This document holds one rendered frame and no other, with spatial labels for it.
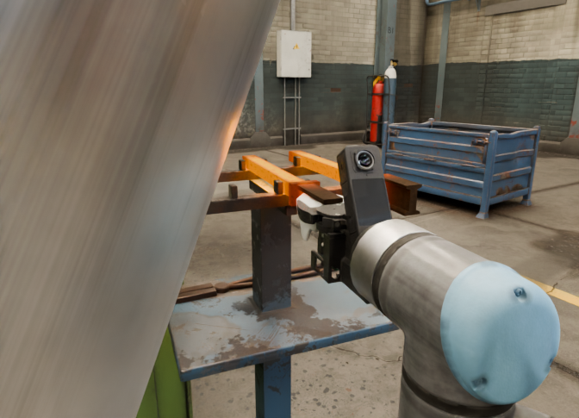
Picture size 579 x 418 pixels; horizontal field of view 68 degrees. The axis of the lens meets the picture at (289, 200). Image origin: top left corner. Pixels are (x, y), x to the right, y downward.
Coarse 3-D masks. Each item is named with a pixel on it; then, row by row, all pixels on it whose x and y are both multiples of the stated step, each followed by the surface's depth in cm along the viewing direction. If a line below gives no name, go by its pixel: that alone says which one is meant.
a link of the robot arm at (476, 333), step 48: (432, 240) 37; (384, 288) 37; (432, 288) 33; (480, 288) 30; (528, 288) 30; (432, 336) 32; (480, 336) 29; (528, 336) 30; (432, 384) 33; (480, 384) 30; (528, 384) 31
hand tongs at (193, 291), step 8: (320, 264) 101; (304, 272) 97; (312, 272) 97; (240, 280) 93; (248, 280) 94; (184, 288) 89; (192, 288) 89; (200, 288) 89; (208, 288) 90; (216, 288) 89; (224, 288) 89; (232, 288) 91; (240, 288) 91; (184, 296) 86; (192, 296) 86; (200, 296) 87; (208, 296) 88
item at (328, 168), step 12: (300, 156) 92; (312, 156) 90; (312, 168) 87; (324, 168) 82; (336, 168) 78; (396, 180) 63; (408, 180) 63; (396, 192) 63; (408, 192) 60; (396, 204) 63; (408, 204) 61
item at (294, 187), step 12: (252, 156) 90; (252, 168) 85; (264, 168) 78; (276, 168) 77; (288, 180) 68; (300, 180) 68; (312, 180) 65; (288, 192) 67; (300, 192) 64; (312, 192) 58; (324, 192) 58
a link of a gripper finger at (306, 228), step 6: (300, 198) 58; (306, 198) 58; (312, 198) 58; (306, 204) 56; (312, 204) 56; (318, 204) 56; (324, 204) 56; (300, 222) 60; (306, 228) 59; (312, 228) 57; (306, 234) 59
